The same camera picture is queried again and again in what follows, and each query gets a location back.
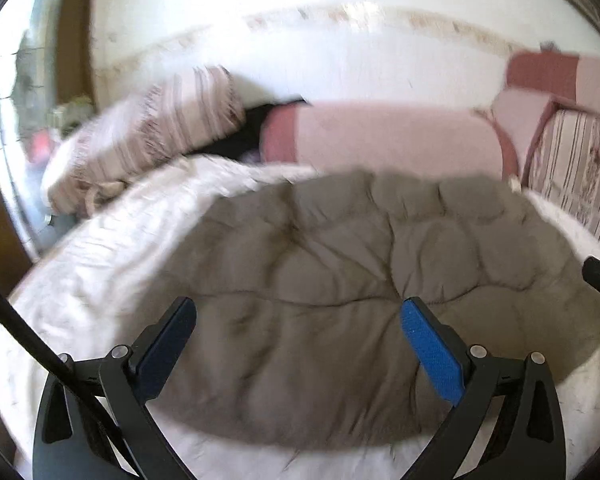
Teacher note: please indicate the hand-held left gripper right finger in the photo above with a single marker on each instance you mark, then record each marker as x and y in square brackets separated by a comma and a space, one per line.
[430, 347]

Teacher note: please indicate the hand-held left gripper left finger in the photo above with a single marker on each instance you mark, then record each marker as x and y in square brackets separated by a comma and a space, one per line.
[167, 340]

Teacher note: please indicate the olive hooded puffer jacket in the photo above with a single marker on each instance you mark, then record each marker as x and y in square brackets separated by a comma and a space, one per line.
[330, 260]

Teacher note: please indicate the white floral bed quilt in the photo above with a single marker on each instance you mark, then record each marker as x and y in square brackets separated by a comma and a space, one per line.
[105, 260]

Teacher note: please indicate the striped floral cushion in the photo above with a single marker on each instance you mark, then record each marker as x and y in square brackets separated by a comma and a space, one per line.
[575, 170]

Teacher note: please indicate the wooden wardrobe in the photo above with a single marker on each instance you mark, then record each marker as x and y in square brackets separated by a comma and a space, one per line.
[2, 230]

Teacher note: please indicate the pink and red cushion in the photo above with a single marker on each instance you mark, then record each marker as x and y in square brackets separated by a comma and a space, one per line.
[540, 72]

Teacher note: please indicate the striped floral pillow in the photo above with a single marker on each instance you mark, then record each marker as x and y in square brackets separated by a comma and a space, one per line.
[155, 125]

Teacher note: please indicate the black cloth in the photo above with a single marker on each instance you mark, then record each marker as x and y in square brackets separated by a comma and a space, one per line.
[250, 130]

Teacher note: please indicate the green floral cloth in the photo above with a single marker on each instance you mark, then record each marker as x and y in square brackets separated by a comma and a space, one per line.
[72, 115]

